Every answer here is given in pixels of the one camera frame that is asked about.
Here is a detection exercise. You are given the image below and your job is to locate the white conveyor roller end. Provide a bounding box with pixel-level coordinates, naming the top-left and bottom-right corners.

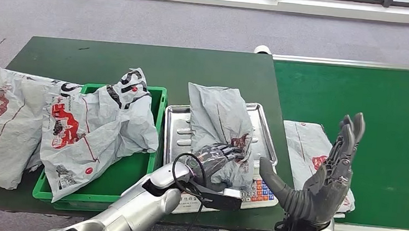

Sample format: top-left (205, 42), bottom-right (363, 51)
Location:
top-left (253, 44), bottom-right (274, 56)

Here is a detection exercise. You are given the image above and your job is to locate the large grey parcel red print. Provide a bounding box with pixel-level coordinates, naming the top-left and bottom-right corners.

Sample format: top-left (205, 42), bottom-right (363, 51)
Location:
top-left (0, 67), bottom-right (55, 194)

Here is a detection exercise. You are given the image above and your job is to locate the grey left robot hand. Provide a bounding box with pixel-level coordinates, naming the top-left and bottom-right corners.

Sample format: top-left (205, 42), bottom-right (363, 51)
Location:
top-left (184, 140), bottom-right (247, 189)

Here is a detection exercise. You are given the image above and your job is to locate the green conveyor belt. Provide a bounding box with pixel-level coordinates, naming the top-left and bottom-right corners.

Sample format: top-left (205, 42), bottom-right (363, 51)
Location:
top-left (258, 53), bottom-right (409, 231)

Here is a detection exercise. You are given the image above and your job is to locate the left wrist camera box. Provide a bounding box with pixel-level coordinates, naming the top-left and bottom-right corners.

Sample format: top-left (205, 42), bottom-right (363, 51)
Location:
top-left (196, 184), bottom-right (244, 213)

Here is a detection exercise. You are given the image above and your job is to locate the green plastic crate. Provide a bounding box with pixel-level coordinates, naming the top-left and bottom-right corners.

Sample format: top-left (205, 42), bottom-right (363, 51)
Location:
top-left (31, 76), bottom-right (169, 219)

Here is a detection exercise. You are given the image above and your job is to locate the white scale with steel tray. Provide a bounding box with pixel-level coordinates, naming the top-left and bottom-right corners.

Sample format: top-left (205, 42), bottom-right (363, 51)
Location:
top-left (156, 94), bottom-right (288, 223)

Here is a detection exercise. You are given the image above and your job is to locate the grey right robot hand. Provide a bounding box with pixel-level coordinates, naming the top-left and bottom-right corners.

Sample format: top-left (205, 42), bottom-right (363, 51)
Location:
top-left (254, 104), bottom-right (367, 230)

